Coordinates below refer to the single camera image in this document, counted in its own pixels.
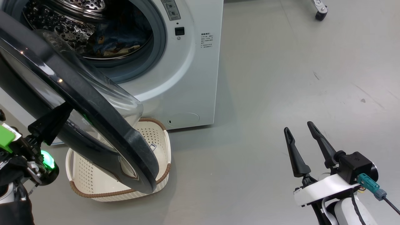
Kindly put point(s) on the round filter cover flap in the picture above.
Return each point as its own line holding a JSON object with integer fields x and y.
{"x": 184, "y": 120}

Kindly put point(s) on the grey control panel sticker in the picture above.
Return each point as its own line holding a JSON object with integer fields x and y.
{"x": 171, "y": 11}

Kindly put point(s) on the stainless steel drum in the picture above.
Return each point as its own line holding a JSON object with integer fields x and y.
{"x": 62, "y": 28}

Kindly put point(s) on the black door latch socket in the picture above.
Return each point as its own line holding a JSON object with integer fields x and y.
{"x": 179, "y": 31}

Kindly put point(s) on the cream garment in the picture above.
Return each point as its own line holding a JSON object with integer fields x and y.
{"x": 125, "y": 50}

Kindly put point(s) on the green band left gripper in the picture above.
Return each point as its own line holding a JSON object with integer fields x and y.
{"x": 37, "y": 162}

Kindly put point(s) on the printed warning text label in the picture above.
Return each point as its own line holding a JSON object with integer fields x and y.
{"x": 207, "y": 39}

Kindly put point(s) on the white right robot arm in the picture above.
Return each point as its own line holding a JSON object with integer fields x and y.
{"x": 342, "y": 212}

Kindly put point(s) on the grey caster wheel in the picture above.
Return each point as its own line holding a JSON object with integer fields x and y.
{"x": 321, "y": 16}

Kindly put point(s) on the white washing machine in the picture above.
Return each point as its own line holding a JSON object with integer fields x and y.
{"x": 193, "y": 78}

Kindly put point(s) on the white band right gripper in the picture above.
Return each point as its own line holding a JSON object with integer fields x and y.
{"x": 322, "y": 189}

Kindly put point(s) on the blue cartoon print garment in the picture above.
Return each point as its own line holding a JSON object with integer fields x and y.
{"x": 125, "y": 34}

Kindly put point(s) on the metal caster bracket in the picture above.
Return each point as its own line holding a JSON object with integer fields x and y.
{"x": 319, "y": 3}

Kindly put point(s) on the black round washing machine door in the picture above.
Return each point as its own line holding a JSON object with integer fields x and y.
{"x": 134, "y": 156}

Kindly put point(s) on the cream basket with brown rim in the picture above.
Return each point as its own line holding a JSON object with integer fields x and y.
{"x": 154, "y": 132}

